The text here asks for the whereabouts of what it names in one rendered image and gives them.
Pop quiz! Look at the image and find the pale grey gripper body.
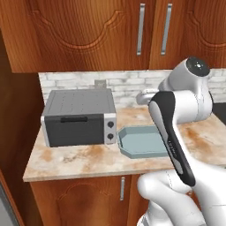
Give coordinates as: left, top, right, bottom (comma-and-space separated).
135, 88, 161, 106

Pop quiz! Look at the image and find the blue-grey tupperware container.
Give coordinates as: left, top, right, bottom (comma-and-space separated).
117, 125, 170, 160

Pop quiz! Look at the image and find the grey fridge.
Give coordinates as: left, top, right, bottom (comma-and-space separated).
0, 179, 15, 226

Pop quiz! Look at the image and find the black hob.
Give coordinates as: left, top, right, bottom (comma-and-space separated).
211, 102, 226, 126

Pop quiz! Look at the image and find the grey toaster oven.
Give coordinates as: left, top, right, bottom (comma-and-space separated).
40, 88, 118, 148

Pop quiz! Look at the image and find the wooden base cupboard door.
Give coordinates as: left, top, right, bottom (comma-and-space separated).
126, 173, 152, 226
29, 174, 133, 226

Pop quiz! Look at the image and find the tall wooden side panel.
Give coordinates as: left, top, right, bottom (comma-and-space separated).
0, 27, 46, 226

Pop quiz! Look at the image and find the grey wall socket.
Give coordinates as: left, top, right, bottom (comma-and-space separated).
94, 79, 108, 90

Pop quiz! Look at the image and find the silver wall cupboard handle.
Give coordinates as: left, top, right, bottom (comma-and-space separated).
160, 3, 174, 57
136, 3, 147, 57

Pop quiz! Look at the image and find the narrow wooden wall cupboard door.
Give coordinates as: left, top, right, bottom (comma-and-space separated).
148, 0, 226, 71

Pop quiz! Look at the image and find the short silver cupboard handle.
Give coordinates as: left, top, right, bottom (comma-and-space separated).
119, 176, 126, 202

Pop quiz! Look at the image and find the wide wooden wall cupboard door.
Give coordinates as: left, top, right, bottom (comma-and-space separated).
0, 0, 157, 74

